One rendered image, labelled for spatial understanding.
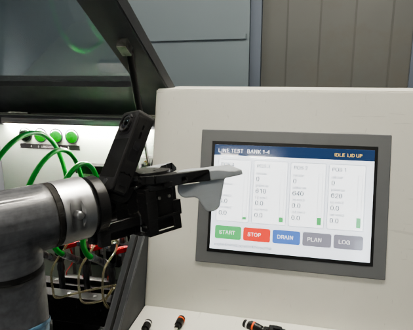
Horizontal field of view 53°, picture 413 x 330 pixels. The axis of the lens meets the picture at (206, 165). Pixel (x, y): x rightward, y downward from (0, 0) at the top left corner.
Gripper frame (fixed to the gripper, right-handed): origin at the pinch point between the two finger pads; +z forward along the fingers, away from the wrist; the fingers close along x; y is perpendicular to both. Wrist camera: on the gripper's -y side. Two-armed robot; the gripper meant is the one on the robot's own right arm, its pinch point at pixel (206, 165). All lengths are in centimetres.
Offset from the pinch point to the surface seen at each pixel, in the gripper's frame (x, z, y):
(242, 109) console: -27.2, 39.0, -8.3
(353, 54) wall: -80, 197, -35
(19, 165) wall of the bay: -109, 8, 4
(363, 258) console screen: -1, 49, 30
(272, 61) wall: -124, 176, -38
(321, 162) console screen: -10.3, 47.6, 6.7
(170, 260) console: -41, 21, 30
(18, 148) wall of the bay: -108, 8, -2
